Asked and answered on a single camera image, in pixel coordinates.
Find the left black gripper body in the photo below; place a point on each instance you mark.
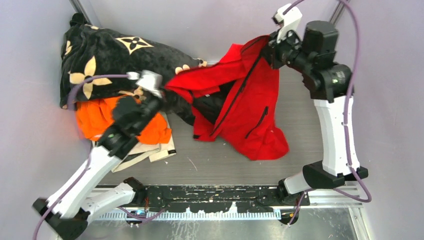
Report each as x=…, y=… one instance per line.
x=152, y=106

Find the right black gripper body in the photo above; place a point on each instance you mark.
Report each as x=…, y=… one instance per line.
x=285, y=52

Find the red zip jacket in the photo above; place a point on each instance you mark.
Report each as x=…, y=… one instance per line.
x=235, y=99

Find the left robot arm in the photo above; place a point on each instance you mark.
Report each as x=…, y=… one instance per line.
x=69, y=211

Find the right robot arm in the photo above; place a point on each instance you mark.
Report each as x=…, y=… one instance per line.
x=328, y=84

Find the orange garment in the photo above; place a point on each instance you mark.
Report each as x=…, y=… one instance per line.
x=95, y=116

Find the black floral plush blanket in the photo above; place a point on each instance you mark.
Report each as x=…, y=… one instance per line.
x=88, y=50

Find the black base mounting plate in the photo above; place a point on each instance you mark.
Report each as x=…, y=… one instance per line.
x=214, y=198

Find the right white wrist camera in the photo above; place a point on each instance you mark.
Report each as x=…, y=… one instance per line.
x=287, y=18

